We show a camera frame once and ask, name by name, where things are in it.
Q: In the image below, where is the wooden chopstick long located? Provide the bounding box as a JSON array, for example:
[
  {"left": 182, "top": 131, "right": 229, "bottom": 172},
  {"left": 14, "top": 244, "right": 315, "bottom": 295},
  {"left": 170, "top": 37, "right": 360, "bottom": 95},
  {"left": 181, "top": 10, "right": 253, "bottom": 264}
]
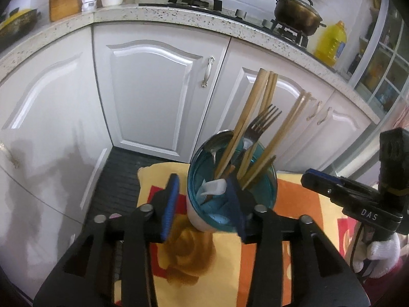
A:
[{"left": 239, "top": 91, "right": 309, "bottom": 186}]

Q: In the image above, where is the steel fork white handle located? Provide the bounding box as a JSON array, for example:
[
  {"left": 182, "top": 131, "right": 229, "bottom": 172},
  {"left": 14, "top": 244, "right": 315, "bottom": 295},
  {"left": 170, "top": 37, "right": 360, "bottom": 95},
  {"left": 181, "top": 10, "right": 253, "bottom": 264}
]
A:
[{"left": 220, "top": 103, "right": 284, "bottom": 180}]

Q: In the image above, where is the steel spoon pink handle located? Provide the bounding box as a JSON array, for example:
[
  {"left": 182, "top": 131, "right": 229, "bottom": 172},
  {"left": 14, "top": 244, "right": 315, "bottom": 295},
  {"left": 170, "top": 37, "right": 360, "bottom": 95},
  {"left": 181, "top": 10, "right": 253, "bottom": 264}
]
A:
[{"left": 204, "top": 130, "right": 234, "bottom": 164}]

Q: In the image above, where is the white gloved hand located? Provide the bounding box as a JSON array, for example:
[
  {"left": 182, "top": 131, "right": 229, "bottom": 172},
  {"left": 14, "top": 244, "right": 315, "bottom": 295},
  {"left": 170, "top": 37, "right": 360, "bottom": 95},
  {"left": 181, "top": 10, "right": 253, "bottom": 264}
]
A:
[{"left": 345, "top": 226, "right": 401, "bottom": 279}]

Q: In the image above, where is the white cabinet door far right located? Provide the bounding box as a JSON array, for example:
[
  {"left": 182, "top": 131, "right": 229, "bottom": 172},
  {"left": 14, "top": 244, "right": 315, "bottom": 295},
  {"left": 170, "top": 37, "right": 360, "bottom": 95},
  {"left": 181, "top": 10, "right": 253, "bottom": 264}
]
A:
[{"left": 275, "top": 92, "right": 372, "bottom": 173}]

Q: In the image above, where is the floral utensil holder teal lid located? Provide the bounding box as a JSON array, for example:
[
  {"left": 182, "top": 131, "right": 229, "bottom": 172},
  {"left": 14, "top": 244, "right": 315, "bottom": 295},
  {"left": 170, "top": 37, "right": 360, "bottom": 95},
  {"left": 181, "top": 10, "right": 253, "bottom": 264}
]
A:
[{"left": 187, "top": 142, "right": 278, "bottom": 236}]

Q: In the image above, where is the orange yellow patterned table mat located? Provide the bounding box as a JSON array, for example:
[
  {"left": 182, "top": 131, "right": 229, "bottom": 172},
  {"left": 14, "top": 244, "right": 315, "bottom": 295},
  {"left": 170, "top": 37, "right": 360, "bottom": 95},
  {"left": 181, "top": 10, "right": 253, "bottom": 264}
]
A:
[{"left": 137, "top": 162, "right": 354, "bottom": 306}]

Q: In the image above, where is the speckled stone countertop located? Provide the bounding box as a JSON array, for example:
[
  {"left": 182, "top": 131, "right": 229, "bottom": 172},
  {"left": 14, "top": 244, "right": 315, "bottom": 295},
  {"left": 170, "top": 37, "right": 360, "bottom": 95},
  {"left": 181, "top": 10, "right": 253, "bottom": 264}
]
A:
[{"left": 1, "top": 4, "right": 380, "bottom": 124}]

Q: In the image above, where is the white cabinet door far left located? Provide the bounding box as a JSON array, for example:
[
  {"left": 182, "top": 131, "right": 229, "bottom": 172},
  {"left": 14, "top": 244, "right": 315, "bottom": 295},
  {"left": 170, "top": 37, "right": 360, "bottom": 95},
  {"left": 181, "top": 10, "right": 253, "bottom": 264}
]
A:
[{"left": 1, "top": 28, "right": 112, "bottom": 297}]

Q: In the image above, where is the yellow cooking oil bottle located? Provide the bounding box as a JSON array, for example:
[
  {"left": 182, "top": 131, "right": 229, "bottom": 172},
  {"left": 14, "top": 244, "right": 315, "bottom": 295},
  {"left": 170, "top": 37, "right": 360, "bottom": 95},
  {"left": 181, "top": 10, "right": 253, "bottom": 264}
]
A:
[{"left": 314, "top": 20, "right": 347, "bottom": 67}]

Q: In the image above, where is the white cabinet door centre right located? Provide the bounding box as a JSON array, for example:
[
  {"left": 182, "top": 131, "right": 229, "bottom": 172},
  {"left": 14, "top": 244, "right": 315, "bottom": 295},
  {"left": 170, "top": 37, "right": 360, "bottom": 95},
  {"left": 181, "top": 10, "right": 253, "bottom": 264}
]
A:
[{"left": 194, "top": 37, "right": 336, "bottom": 167}]

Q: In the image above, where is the bronze stock pot with lid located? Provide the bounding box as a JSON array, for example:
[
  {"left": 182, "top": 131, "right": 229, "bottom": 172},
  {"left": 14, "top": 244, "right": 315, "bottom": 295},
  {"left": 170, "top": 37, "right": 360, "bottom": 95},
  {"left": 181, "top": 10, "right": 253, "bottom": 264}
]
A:
[{"left": 274, "top": 0, "right": 326, "bottom": 36}]

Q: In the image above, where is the black gas stove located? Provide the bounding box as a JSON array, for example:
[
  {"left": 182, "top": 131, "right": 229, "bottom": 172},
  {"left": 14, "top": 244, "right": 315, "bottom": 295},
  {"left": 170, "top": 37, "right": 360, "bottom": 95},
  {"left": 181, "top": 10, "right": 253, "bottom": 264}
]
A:
[{"left": 138, "top": 0, "right": 318, "bottom": 60}]

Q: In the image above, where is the yellow black casserole pot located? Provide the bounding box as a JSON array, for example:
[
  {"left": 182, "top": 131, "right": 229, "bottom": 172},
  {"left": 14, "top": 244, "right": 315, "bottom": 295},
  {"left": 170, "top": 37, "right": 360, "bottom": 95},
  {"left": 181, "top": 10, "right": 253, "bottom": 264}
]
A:
[{"left": 1, "top": 9, "right": 41, "bottom": 47}]

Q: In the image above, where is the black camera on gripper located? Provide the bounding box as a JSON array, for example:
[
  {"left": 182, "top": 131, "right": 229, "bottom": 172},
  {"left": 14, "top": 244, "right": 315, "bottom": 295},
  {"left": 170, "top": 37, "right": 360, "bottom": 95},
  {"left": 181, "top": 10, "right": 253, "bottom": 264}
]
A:
[{"left": 379, "top": 128, "right": 408, "bottom": 215}]

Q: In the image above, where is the glass door white frame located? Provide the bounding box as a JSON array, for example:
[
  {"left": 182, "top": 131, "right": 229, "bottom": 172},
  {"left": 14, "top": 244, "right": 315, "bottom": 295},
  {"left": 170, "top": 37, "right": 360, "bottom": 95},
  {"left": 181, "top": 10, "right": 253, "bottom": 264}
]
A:
[{"left": 325, "top": 0, "right": 409, "bottom": 177}]

